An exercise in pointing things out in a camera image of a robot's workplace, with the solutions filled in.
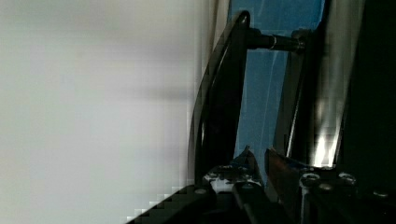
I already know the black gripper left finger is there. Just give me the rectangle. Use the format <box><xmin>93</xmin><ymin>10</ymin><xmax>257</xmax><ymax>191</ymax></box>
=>
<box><xmin>203</xmin><ymin>146</ymin><xmax>263</xmax><ymax>193</ymax></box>

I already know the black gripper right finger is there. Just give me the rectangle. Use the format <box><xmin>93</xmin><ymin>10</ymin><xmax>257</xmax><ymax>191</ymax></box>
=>
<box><xmin>264</xmin><ymin>148</ymin><xmax>312</xmax><ymax>215</ymax></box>

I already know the black toaster oven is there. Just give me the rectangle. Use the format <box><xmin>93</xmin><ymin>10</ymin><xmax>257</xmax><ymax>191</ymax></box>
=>
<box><xmin>188</xmin><ymin>0</ymin><xmax>395</xmax><ymax>197</ymax></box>

